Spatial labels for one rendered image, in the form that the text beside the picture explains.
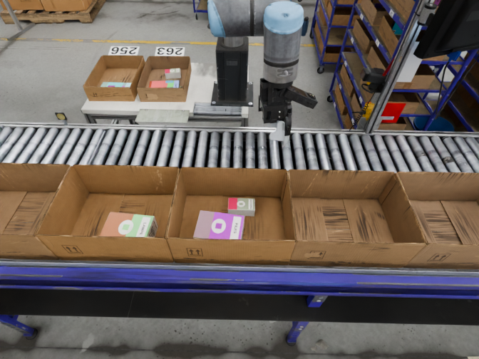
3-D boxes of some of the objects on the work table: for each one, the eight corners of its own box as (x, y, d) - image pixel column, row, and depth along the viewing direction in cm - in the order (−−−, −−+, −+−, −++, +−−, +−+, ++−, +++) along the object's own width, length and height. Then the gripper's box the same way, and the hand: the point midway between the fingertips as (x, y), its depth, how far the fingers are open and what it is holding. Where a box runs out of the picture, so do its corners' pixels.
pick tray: (147, 69, 207) (143, 55, 199) (135, 101, 182) (130, 87, 174) (106, 68, 207) (101, 55, 199) (88, 101, 182) (81, 87, 174)
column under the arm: (214, 82, 197) (211, 31, 172) (253, 83, 197) (256, 32, 172) (210, 105, 180) (207, 53, 155) (253, 107, 180) (256, 54, 155)
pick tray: (192, 70, 207) (190, 55, 199) (186, 102, 182) (184, 87, 175) (151, 69, 207) (147, 55, 199) (140, 102, 182) (135, 87, 174)
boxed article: (165, 75, 201) (165, 69, 198) (180, 74, 202) (179, 68, 199) (166, 80, 198) (165, 73, 194) (181, 78, 199) (179, 72, 195)
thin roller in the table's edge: (240, 115, 177) (240, 112, 176) (194, 114, 178) (193, 112, 176) (240, 113, 179) (240, 111, 177) (194, 112, 179) (194, 110, 177)
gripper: (256, 70, 83) (256, 133, 98) (266, 90, 74) (265, 156, 89) (286, 67, 84) (281, 129, 98) (300, 86, 75) (292, 152, 90)
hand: (282, 137), depth 93 cm, fingers open, 5 cm apart
